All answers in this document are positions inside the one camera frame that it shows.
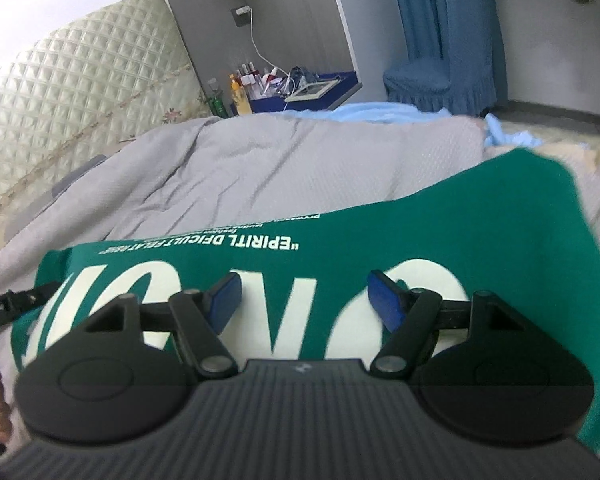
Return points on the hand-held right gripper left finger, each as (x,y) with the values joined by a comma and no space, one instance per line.
(225,300)

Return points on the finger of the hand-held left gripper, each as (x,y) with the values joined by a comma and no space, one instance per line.
(30,298)

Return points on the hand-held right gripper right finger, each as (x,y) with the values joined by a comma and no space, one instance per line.
(385,300)

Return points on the green hoodie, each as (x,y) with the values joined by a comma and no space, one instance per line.
(430,220)

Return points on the grey duvet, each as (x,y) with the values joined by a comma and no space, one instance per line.
(280,170)

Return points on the light blue cloth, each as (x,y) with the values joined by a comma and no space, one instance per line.
(370,112)

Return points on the green bottle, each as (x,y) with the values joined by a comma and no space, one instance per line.
(217,105)

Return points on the yellow bottle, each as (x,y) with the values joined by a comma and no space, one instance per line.
(240,100)

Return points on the cream quilted headboard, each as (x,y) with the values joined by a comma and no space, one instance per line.
(80,85)

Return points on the blue bedside table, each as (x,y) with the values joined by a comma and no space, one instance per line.
(340,85)

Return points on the white framed device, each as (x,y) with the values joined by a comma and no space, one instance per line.
(307,92)

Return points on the cream bed sheet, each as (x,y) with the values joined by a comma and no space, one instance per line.
(555,152)

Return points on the blue covered chair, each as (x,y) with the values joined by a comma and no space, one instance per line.
(460,35)

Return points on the blue curtain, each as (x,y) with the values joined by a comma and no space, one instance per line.
(415,5)

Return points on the white wall charger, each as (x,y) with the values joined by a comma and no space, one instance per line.
(241,15)

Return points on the grey wall cabinet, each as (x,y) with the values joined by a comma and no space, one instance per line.
(305,10)

